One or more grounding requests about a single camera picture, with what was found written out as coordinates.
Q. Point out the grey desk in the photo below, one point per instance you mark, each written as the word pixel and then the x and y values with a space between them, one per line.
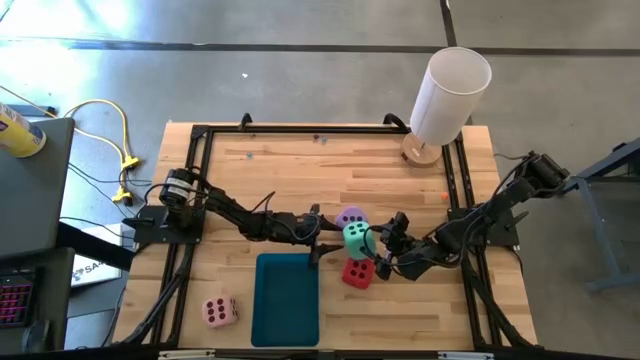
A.
pixel 30 195

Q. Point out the blue-grey metal table frame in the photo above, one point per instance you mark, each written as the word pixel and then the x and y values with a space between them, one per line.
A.
pixel 600 200

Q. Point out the white shade wooden base lamp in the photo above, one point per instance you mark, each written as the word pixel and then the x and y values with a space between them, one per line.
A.
pixel 450 95

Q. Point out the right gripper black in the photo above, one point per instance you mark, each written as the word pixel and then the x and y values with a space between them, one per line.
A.
pixel 400 250

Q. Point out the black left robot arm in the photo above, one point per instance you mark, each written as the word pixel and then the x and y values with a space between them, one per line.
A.
pixel 225 207

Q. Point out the backlit keyboard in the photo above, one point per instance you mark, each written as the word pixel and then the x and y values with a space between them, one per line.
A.
pixel 15 302

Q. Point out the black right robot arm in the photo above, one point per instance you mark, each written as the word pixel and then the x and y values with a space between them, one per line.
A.
pixel 500 205

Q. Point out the mint green foam die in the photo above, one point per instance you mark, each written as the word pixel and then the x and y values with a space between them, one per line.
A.
pixel 357 240

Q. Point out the black computer mouse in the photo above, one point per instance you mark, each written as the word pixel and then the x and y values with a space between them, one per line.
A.
pixel 35 335

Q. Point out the white printed box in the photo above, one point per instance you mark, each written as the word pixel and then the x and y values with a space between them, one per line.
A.
pixel 95 270

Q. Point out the purple foam die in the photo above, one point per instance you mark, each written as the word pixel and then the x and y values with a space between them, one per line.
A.
pixel 351 216

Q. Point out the silver frame bracket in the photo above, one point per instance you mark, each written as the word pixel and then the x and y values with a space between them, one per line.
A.
pixel 465 355
pixel 185 355

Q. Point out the red foam die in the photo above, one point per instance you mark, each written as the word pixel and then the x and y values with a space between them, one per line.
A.
pixel 357 274

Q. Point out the yellow wipes canister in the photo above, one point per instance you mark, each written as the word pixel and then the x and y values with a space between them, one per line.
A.
pixel 17 135

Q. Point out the pink foam die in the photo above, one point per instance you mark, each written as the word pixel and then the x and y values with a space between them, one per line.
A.
pixel 220 312

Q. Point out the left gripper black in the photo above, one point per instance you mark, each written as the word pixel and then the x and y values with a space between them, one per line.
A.
pixel 297 229

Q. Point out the teal plastic bin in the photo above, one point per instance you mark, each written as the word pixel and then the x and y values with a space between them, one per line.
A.
pixel 285 300

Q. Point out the black aluminium table frame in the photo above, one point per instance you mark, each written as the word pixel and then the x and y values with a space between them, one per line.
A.
pixel 300 129

